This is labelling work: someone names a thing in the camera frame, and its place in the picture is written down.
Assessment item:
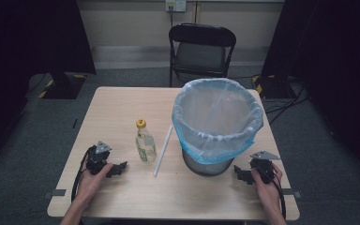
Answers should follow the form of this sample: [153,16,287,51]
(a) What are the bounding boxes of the hand-held gripper black cable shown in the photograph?
[70,145,92,203]
[256,168,288,219]

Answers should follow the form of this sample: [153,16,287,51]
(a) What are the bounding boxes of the person's left hand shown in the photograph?
[76,162,114,203]

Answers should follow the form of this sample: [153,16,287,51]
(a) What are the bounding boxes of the black wall socket cable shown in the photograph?
[168,5,175,30]

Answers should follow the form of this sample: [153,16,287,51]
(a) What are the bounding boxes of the white plastic stick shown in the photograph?
[152,124,174,178]

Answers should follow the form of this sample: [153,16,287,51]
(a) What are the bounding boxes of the black folding chair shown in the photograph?
[168,22,237,88]

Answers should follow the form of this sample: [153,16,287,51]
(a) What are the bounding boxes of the grey metal mesh trash bin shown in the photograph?
[181,147,235,178]

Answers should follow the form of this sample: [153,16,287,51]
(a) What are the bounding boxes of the translucent blue bin bag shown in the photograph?
[171,77,265,166]

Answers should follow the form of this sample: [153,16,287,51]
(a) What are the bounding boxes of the black stand base striped tape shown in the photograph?
[251,74,295,100]
[37,71,87,100]

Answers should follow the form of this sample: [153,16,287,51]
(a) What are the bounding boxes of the left hand-held gripper black cable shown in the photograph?
[70,145,92,203]

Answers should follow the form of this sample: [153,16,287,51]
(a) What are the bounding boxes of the right hand-held gripper black cable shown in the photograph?
[256,168,288,219]

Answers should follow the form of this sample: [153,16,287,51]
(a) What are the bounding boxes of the black floor cables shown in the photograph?
[262,76,311,126]

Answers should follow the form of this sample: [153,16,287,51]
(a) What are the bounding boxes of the grey table edge bracket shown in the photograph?
[282,188,303,200]
[42,188,68,201]

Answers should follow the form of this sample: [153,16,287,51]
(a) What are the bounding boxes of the white wall socket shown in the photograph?
[164,0,188,13]

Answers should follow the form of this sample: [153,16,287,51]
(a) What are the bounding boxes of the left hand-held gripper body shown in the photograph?
[86,140,113,176]

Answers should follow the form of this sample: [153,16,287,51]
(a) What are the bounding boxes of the clear bottle with yellow cap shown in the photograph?
[135,118,158,163]

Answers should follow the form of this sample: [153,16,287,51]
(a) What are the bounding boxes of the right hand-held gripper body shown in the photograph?
[248,150,281,185]

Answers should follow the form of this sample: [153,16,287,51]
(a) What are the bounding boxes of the person's right hand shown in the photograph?
[250,162,284,218]

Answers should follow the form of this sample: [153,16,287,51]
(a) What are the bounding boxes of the dark curtain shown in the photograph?
[0,0,98,168]
[260,0,360,186]

